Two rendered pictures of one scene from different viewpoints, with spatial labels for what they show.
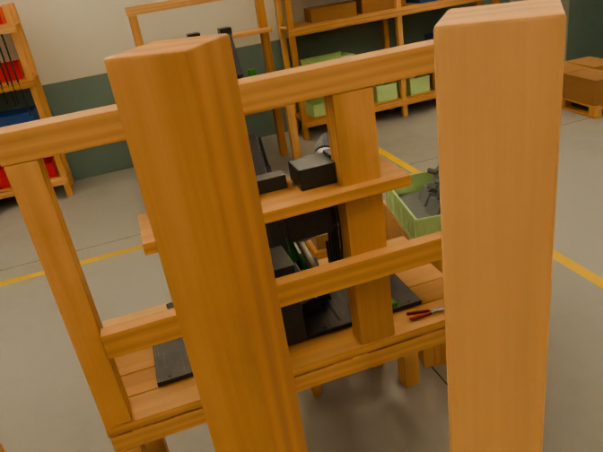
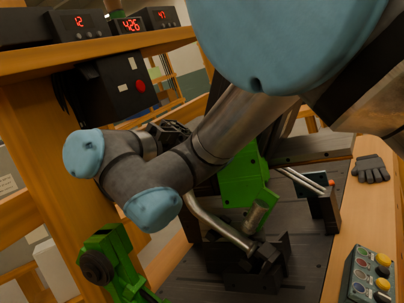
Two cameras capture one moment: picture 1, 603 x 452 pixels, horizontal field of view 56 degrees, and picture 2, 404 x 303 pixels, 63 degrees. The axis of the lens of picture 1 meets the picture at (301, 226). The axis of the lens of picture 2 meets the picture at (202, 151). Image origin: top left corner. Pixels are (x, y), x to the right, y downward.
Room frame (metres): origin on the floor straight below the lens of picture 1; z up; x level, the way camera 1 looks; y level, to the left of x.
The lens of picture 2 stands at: (2.63, -0.50, 1.41)
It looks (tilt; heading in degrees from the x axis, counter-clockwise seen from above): 14 degrees down; 137
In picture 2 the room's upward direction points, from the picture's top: 19 degrees counter-clockwise
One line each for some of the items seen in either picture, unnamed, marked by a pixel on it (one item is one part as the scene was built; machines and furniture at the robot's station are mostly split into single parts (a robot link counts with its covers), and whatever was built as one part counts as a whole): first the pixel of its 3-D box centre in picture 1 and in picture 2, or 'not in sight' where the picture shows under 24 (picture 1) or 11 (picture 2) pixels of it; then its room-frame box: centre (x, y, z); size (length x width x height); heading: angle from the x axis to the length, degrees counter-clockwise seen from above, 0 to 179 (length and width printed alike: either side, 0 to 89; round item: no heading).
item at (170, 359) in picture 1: (282, 314); (259, 238); (2.04, 0.14, 0.89); 1.10 x 0.42 x 0.02; 104
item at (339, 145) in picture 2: not in sight; (279, 153); (2.12, 0.24, 1.11); 0.39 x 0.16 x 0.03; 14
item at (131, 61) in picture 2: (303, 212); (115, 89); (1.87, -0.02, 1.42); 0.17 x 0.12 x 0.15; 104
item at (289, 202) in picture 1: (274, 200); (115, 53); (1.79, 0.08, 1.52); 0.90 x 0.25 x 0.04; 104
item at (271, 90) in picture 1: (257, 92); not in sight; (1.75, 0.07, 1.89); 1.50 x 0.09 x 0.09; 104
